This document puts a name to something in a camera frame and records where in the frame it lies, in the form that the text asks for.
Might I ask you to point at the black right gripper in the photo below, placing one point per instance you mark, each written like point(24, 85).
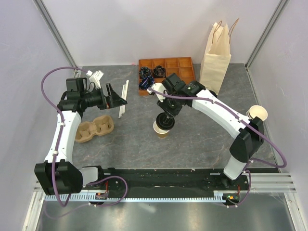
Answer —
point(173, 112)

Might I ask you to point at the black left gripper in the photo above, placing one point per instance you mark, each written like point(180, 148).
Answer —
point(112, 100)

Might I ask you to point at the black cup lid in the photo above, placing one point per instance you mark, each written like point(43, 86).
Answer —
point(165, 122)

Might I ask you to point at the single paper cup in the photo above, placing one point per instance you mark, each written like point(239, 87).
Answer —
point(160, 132)

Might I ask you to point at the stack of paper cups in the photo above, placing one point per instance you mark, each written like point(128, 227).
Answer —
point(257, 111)

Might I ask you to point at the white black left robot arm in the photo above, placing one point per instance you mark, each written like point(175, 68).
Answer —
point(57, 174)

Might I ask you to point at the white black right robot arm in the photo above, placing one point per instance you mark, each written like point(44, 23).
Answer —
point(173, 93)

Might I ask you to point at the brown pulp cup carrier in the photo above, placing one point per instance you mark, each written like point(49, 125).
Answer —
point(100, 126)

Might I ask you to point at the blue striped coiled band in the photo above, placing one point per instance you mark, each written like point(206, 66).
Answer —
point(146, 83)

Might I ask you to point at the brown black coiled band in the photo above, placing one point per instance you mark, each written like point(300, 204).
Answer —
point(159, 72)

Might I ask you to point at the orange compartment tray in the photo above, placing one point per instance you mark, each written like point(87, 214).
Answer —
point(182, 66)

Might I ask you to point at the dark coiled band left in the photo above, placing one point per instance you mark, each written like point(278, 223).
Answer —
point(145, 72)

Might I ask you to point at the kraft paper bag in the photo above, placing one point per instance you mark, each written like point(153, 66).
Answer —
point(217, 56)

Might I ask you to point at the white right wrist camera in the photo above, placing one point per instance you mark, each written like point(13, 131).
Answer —
point(158, 89)

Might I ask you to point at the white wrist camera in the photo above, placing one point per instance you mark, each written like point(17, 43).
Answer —
point(158, 89)
point(95, 78)

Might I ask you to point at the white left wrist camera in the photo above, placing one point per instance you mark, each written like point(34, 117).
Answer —
point(95, 78)

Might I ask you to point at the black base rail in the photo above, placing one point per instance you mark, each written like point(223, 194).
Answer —
point(167, 182)

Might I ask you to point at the white slotted cable duct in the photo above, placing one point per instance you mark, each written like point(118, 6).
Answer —
point(95, 198)

